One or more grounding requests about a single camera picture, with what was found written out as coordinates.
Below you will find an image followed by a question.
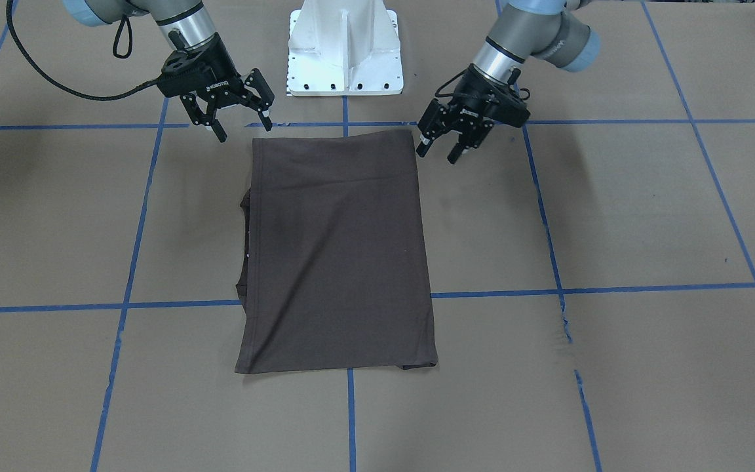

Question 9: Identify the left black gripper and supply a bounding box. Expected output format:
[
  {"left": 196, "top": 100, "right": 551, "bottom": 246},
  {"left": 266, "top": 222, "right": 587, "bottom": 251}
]
[{"left": 416, "top": 65, "right": 530, "bottom": 165}]

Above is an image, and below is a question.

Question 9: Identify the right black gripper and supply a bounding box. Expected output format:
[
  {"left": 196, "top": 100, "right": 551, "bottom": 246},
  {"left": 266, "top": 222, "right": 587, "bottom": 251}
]
[{"left": 157, "top": 33, "right": 275, "bottom": 143}]

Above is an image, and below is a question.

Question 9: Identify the dark brown t-shirt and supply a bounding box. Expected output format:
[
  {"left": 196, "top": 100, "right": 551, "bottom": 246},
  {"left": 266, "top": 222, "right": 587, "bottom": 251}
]
[{"left": 235, "top": 128, "right": 438, "bottom": 374}]

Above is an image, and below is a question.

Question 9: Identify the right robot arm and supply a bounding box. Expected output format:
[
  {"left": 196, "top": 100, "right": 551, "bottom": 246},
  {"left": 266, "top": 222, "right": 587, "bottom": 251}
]
[{"left": 63, "top": 1, "right": 275, "bottom": 142}]

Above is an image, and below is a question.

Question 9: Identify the white central pillar mount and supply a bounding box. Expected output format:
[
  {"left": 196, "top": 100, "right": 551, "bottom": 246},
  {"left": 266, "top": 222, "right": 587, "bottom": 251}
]
[{"left": 286, "top": 1, "right": 404, "bottom": 96}]

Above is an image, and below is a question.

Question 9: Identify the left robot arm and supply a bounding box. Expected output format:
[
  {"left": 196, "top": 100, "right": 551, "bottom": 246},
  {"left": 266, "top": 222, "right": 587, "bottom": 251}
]
[{"left": 416, "top": 1, "right": 600, "bottom": 164}]

